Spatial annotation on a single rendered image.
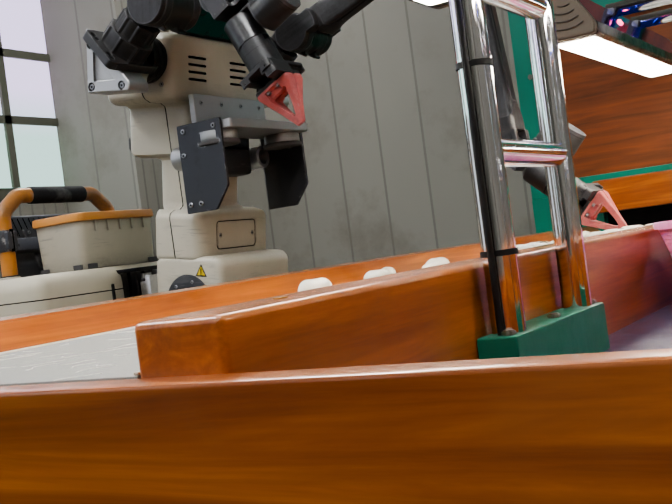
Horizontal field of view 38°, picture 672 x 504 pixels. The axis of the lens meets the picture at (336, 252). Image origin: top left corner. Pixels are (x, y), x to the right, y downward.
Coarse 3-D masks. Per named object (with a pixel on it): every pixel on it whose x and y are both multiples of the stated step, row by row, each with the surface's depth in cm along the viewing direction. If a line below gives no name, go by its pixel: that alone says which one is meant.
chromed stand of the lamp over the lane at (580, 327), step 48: (480, 0) 66; (528, 0) 75; (480, 48) 66; (480, 96) 66; (480, 144) 66; (528, 144) 72; (480, 192) 66; (576, 192) 79; (480, 240) 67; (576, 240) 79; (576, 288) 79; (528, 336) 66; (576, 336) 74
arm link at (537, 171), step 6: (528, 168) 176; (534, 168) 175; (540, 168) 175; (528, 174) 176; (534, 174) 175; (540, 174) 174; (528, 180) 177; (534, 180) 175; (540, 180) 175; (534, 186) 177; (540, 186) 175; (546, 186) 175
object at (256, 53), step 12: (252, 48) 154; (264, 48) 153; (276, 48) 155; (252, 60) 154; (264, 60) 150; (276, 60) 152; (252, 72) 151; (300, 72) 158; (240, 84) 153; (252, 84) 153; (264, 84) 156
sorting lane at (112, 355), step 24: (96, 336) 83; (120, 336) 79; (0, 360) 69; (24, 360) 66; (48, 360) 63; (72, 360) 61; (96, 360) 58; (120, 360) 56; (0, 384) 52; (24, 384) 50
